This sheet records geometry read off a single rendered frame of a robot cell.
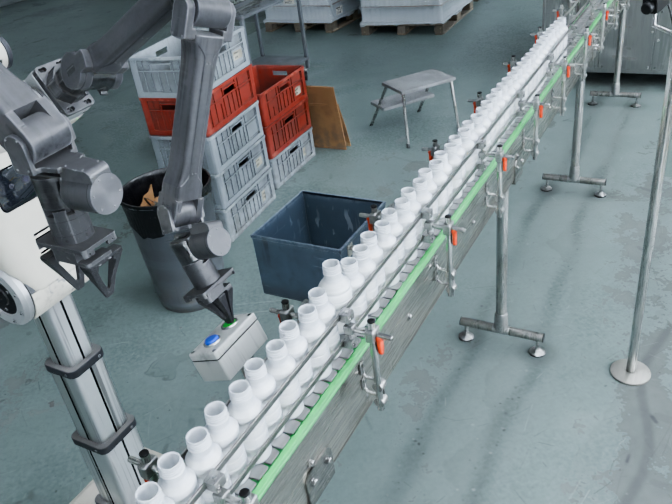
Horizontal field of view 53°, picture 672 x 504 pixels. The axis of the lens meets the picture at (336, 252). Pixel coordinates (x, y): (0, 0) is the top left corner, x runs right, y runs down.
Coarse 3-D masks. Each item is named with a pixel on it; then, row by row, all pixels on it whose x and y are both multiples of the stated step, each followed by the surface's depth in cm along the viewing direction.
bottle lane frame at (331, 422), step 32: (544, 96) 264; (544, 128) 274; (512, 160) 236; (480, 192) 206; (480, 224) 212; (416, 288) 169; (384, 320) 153; (416, 320) 173; (384, 352) 157; (352, 384) 143; (320, 416) 132; (352, 416) 146; (288, 448) 123; (320, 448) 134; (256, 480) 118; (288, 480) 124
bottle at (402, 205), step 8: (400, 200) 166; (408, 200) 164; (400, 208) 164; (408, 208) 165; (400, 216) 165; (408, 216) 165; (408, 224) 165; (408, 240) 167; (416, 240) 170; (408, 248) 168; (416, 256) 171
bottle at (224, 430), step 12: (204, 408) 110; (216, 408) 112; (216, 420) 109; (228, 420) 111; (216, 432) 110; (228, 432) 110; (240, 432) 114; (228, 444) 111; (240, 456) 114; (228, 468) 113; (240, 468) 114
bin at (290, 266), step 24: (312, 192) 224; (288, 216) 220; (312, 216) 230; (336, 216) 224; (264, 240) 203; (288, 240) 198; (312, 240) 235; (336, 240) 230; (264, 264) 208; (288, 264) 203; (312, 264) 198; (264, 288) 214; (288, 288) 209
